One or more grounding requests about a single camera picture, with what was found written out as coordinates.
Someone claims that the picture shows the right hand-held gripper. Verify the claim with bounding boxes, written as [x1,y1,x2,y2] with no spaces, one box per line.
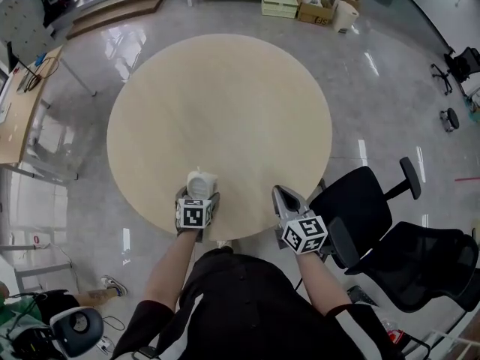
[271,184,330,256]

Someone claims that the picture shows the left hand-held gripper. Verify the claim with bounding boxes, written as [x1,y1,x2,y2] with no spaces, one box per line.
[174,184,222,242]

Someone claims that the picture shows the person's right forearm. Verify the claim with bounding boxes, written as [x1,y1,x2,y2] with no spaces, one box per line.
[297,252,354,317]

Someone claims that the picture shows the person's left forearm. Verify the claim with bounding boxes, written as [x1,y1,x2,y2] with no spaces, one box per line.
[141,232,198,311]

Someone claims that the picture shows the black office chair with headrest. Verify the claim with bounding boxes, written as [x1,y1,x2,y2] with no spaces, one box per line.
[308,156,480,314]

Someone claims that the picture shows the round beige table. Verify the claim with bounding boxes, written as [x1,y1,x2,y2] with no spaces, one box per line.
[106,33,333,242]

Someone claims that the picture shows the person's torso in black clothing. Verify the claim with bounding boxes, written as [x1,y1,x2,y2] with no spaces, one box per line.
[111,247,399,360]

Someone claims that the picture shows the black folding chair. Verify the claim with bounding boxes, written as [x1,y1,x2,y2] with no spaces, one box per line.
[346,284,433,360]

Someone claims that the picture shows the clear water jug red cap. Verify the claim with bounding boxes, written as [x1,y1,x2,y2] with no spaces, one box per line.
[377,318,405,348]

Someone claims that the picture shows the grey panel with round hole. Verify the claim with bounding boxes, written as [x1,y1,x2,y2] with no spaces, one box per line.
[49,306,105,358]

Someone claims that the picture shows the black round stool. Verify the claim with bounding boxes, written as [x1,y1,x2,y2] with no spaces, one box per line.
[439,107,461,134]

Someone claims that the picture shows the wooden desk with white legs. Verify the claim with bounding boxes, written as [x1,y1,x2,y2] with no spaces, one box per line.
[0,44,98,182]

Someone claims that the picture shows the large cardboard box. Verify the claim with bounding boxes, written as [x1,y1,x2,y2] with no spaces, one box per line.
[296,0,335,26]

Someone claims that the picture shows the white trash bin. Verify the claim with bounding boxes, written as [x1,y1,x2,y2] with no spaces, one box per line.
[332,0,361,34]

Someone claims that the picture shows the cream drawer box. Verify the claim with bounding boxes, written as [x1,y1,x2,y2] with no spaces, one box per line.
[261,0,299,19]

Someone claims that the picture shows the wooden steps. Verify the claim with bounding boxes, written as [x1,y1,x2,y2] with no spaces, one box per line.
[64,0,170,41]

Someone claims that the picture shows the black desk lamp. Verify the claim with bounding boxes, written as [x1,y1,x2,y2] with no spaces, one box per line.
[6,40,43,89]

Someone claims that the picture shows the black equipment rig with cables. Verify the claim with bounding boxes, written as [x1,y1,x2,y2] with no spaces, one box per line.
[10,325,62,360]

